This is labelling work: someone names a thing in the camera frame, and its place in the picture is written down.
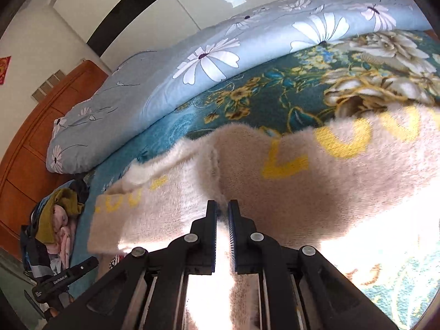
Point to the orange wooden headboard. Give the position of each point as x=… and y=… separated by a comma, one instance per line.
x=24, y=178

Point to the olive green knit garment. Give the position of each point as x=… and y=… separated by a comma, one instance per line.
x=62, y=206

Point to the light blue daisy quilt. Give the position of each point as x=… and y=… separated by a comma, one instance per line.
x=151, y=84

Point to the white black-striped wardrobe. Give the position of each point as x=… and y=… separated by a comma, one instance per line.
x=117, y=29

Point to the red wall decoration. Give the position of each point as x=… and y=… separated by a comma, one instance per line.
x=4, y=64

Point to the black garment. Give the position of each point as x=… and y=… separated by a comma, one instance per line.
x=30, y=245

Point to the wall switch panel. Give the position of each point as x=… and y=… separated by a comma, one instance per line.
x=42, y=91

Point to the teal floral bed blanket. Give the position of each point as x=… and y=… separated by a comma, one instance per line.
x=303, y=89

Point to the pink fleece garment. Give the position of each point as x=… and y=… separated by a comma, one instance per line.
x=64, y=229

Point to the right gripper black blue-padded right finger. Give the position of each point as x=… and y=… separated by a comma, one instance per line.
x=298, y=288

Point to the beige fuzzy patterned sweater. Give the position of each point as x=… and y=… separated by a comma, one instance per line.
x=364, y=192

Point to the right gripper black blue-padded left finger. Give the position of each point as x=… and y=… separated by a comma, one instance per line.
x=146, y=290

